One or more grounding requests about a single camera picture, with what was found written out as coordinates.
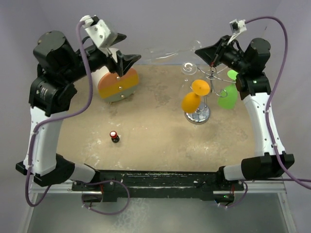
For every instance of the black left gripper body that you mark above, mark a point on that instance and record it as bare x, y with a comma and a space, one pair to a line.
98, 58

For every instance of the chrome wine glass rack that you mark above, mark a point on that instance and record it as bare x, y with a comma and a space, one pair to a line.
202, 114

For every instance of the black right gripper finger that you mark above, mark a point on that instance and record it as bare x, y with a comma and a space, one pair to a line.
210, 50
209, 59

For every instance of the yellow plastic wine glass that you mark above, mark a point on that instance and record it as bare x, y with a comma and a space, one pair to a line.
192, 100

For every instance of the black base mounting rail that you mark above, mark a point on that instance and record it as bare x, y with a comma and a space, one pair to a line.
111, 185

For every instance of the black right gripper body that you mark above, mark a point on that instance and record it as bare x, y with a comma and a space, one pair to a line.
217, 60

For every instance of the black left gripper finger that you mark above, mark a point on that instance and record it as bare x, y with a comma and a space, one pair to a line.
117, 38
125, 62

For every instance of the green plastic wine glass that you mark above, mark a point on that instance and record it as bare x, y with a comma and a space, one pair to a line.
229, 95

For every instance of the clear stemmed wine glass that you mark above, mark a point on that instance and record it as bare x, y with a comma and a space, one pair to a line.
188, 69

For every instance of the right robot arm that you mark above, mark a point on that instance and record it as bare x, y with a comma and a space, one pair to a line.
270, 157

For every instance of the tall clear champagne flute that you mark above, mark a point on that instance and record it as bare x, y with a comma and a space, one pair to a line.
165, 55

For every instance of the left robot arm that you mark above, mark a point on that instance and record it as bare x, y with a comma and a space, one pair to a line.
59, 67

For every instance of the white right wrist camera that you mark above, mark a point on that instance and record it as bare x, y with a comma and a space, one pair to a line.
237, 27

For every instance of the small red-capped bottle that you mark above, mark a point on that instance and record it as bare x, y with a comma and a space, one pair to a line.
114, 136

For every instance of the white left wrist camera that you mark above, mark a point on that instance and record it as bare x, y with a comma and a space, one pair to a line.
101, 33

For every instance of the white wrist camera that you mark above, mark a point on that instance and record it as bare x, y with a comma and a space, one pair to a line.
237, 27
101, 33

